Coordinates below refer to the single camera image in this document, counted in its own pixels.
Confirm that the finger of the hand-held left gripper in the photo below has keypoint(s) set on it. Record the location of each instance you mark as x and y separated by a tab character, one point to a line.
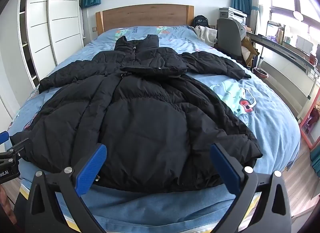
18	146
3	138

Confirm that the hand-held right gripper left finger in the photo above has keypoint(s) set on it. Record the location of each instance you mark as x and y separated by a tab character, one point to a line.
92	167

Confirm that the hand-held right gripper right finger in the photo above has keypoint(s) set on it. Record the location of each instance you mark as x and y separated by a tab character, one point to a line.
224	170

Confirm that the black puffer jacket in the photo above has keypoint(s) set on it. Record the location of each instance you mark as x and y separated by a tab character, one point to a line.
150	113

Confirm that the person's left forearm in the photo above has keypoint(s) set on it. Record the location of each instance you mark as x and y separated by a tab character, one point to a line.
5	213

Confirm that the bed with blue printed sheet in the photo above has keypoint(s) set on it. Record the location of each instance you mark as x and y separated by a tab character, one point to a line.
265	115

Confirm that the teal cloth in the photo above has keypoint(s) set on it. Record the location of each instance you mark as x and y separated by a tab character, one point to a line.
315	159

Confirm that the red rimmed bin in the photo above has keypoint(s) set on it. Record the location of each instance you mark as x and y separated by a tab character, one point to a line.
261	72

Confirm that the brown clothing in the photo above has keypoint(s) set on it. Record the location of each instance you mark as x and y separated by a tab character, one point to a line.
250	47

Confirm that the white wardrobe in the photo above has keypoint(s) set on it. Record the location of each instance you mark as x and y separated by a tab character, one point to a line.
47	17

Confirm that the grey chair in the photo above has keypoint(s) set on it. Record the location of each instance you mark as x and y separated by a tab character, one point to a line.
228	37

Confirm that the grey desk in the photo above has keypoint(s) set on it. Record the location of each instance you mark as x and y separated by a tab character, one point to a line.
287	51

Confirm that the beige clothing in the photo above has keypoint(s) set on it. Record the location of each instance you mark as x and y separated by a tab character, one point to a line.
206	35

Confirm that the black backpack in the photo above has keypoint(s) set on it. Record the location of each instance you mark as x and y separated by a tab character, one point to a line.
201	21

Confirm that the white printer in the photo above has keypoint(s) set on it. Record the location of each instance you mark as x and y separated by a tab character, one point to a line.
232	14

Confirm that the wooden headboard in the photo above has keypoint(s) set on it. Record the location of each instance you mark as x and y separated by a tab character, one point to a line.
145	16

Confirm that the round white lamp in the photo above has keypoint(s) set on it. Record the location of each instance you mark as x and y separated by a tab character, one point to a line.
298	15

